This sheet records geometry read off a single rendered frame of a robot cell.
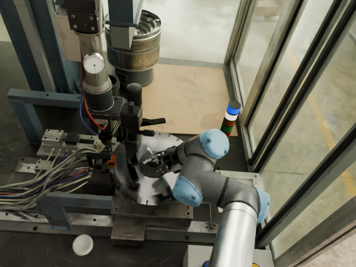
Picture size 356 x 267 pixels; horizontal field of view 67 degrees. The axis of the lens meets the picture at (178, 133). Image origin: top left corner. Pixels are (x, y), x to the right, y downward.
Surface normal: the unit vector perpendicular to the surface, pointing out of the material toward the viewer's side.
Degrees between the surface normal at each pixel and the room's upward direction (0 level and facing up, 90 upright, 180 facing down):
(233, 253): 18
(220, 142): 32
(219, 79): 0
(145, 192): 0
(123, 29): 90
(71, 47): 90
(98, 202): 90
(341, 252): 0
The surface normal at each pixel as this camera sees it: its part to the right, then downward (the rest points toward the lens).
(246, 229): 0.43, -0.71
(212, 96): 0.10, -0.66
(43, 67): -0.03, 0.75
